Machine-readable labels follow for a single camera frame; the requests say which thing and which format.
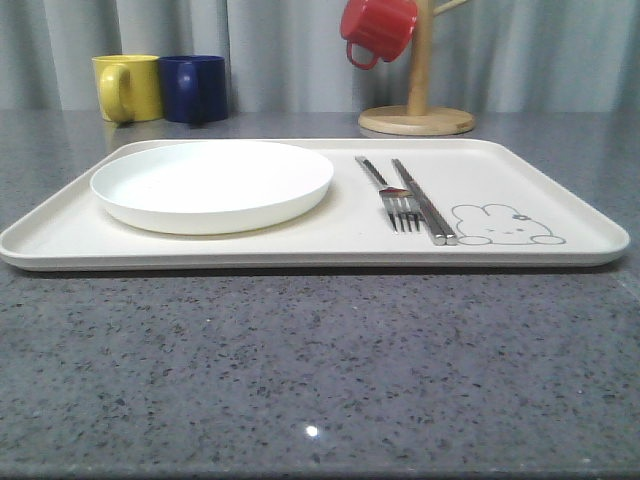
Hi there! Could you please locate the silver metal fork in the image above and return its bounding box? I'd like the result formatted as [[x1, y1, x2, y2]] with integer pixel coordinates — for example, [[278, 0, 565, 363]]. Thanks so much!
[[355, 155, 421, 233]]

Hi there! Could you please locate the white round plate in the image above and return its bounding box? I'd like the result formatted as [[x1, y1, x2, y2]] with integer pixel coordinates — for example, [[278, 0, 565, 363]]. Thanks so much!
[[90, 140, 334, 235]]

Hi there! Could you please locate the wooden mug tree stand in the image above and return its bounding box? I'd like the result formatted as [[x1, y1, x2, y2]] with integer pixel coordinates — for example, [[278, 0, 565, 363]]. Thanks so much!
[[358, 1, 475, 136]]

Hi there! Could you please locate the beige rabbit serving tray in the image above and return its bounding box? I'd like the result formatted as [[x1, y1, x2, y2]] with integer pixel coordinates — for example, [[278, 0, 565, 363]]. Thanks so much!
[[1, 139, 630, 271]]

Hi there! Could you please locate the grey pleated curtain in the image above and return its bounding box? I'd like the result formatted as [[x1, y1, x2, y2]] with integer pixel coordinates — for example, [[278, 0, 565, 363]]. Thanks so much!
[[1, 1, 639, 112]]

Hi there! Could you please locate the dark blue ceramic mug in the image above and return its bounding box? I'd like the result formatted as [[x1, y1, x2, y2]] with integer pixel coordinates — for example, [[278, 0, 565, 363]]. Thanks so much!
[[158, 55, 229, 124]]

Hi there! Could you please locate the red ribbed mug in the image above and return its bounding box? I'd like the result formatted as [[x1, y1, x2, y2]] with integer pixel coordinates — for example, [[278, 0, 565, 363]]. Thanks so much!
[[340, 0, 418, 70]]

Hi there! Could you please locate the yellow ceramic mug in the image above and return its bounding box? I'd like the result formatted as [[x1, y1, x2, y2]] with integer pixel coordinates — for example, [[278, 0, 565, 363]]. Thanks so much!
[[92, 54, 163, 124]]

